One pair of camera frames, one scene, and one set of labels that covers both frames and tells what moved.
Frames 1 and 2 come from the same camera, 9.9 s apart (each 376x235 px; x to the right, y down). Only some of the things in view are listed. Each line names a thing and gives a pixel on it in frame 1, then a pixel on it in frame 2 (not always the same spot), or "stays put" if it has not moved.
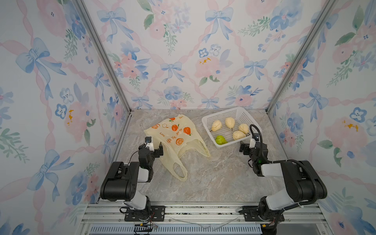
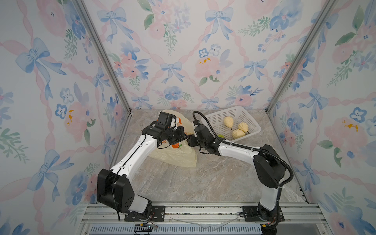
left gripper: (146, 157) → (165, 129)
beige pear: (238, 134) stays put
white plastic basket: (229, 127) stays put
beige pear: (230, 122) stays put
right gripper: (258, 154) → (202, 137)
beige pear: (244, 128) stays put
